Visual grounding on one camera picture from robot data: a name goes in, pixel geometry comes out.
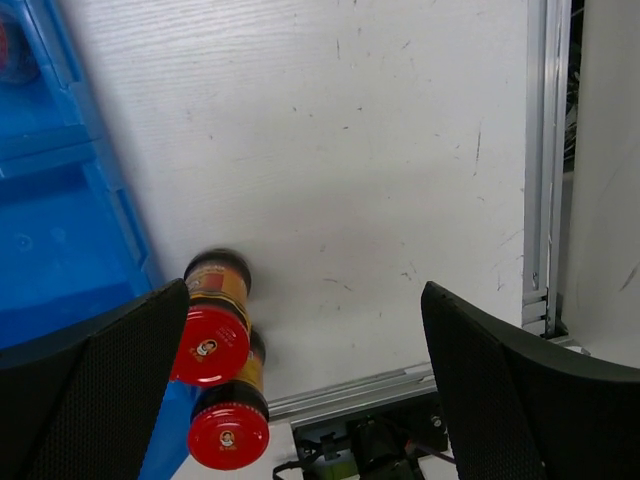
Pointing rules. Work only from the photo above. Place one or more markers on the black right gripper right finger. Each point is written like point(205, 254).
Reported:
point(520, 407)

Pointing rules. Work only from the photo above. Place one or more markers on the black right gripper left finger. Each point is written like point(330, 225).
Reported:
point(82, 402)

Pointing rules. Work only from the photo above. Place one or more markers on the red-lid sauce jar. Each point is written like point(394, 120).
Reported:
point(229, 422)
point(216, 339)

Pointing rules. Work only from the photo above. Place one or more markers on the blue bin near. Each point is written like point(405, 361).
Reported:
point(72, 246)

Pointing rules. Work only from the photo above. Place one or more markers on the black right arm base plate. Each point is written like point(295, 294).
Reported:
point(392, 441)

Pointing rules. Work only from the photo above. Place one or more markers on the aluminium frame rail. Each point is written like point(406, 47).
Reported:
point(548, 55)

